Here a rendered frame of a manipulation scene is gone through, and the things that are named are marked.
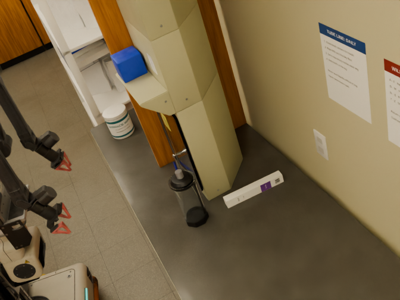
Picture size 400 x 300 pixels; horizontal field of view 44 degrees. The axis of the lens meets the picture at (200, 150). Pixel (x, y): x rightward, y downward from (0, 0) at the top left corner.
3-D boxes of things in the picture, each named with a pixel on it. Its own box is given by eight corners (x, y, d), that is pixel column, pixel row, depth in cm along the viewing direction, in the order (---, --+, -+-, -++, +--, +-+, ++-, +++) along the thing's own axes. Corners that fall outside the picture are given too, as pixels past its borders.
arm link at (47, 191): (16, 190, 210) (14, 203, 203) (33, 173, 207) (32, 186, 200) (39, 204, 216) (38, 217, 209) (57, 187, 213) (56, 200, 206)
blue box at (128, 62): (140, 64, 204) (132, 44, 199) (148, 72, 196) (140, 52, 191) (118, 74, 202) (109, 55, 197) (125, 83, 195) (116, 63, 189)
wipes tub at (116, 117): (130, 121, 282) (121, 100, 273) (137, 132, 272) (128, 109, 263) (109, 132, 280) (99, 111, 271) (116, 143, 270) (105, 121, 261)
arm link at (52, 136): (24, 136, 244) (22, 145, 238) (40, 120, 242) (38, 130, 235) (44, 149, 251) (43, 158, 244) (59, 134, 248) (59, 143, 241)
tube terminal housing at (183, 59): (225, 140, 245) (179, -9, 199) (258, 174, 219) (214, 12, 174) (180, 163, 240) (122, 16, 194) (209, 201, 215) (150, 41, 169)
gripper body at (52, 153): (62, 149, 254) (50, 141, 250) (62, 161, 246) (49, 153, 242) (53, 158, 255) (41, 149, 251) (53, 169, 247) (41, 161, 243)
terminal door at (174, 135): (177, 157, 236) (149, 87, 213) (203, 192, 213) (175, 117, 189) (175, 158, 236) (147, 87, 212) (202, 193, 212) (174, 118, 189)
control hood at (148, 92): (147, 81, 212) (140, 61, 206) (176, 113, 187) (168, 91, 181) (123, 93, 210) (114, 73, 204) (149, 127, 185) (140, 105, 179)
